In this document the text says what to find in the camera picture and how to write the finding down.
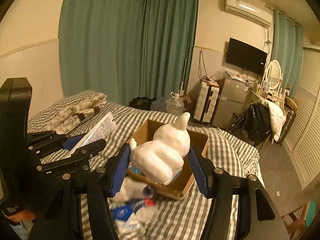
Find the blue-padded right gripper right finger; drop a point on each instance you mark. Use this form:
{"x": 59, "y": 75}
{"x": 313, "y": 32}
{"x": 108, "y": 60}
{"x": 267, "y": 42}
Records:
{"x": 257, "y": 216}

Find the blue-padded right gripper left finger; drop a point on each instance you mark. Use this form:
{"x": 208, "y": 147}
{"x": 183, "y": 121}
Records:
{"x": 98, "y": 185}

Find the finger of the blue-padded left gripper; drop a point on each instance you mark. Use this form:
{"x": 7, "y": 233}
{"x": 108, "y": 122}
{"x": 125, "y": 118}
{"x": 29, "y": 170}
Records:
{"x": 75, "y": 162}
{"x": 48, "y": 142}

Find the blue tissue pack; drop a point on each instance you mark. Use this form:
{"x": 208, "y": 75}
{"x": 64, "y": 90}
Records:
{"x": 122, "y": 212}

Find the white ointment tube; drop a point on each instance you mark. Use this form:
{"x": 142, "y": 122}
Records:
{"x": 100, "y": 131}

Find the floral white blanket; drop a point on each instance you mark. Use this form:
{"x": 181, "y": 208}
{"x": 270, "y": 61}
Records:
{"x": 71, "y": 116}

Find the wooden stool green seat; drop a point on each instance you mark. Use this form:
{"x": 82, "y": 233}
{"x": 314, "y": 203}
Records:
{"x": 299, "y": 220}

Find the brown cardboard box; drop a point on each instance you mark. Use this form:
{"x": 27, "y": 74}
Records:
{"x": 184, "y": 180}

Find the white louvered wardrobe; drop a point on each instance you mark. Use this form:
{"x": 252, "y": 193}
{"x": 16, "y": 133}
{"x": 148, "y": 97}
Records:
{"x": 302, "y": 140}

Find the chair with piled jackets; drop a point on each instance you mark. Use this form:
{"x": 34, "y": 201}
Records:
{"x": 262, "y": 120}

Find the clear water jug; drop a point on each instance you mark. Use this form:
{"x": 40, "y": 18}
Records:
{"x": 175, "y": 104}

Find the silver mini fridge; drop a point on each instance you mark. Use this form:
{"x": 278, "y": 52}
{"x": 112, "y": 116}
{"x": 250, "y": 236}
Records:
{"x": 230, "y": 100}

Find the green curtain left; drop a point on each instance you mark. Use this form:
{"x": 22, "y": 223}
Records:
{"x": 126, "y": 48}

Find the green curtain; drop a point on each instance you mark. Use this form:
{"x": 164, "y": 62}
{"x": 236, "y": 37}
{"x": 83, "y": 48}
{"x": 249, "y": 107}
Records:
{"x": 288, "y": 49}
{"x": 126, "y": 48}

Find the white suitcase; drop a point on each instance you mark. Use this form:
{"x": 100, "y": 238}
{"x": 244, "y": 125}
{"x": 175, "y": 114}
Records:
{"x": 206, "y": 101}

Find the oval white vanity mirror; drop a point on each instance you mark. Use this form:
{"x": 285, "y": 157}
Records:
{"x": 272, "y": 76}

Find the green curtain right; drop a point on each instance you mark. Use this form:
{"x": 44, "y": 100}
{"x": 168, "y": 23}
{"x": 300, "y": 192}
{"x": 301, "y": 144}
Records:
{"x": 288, "y": 49}

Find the white air conditioner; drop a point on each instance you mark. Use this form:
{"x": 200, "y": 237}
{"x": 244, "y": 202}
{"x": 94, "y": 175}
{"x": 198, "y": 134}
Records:
{"x": 249, "y": 12}

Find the black wall television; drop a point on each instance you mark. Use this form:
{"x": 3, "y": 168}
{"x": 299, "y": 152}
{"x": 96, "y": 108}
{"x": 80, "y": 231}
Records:
{"x": 246, "y": 56}

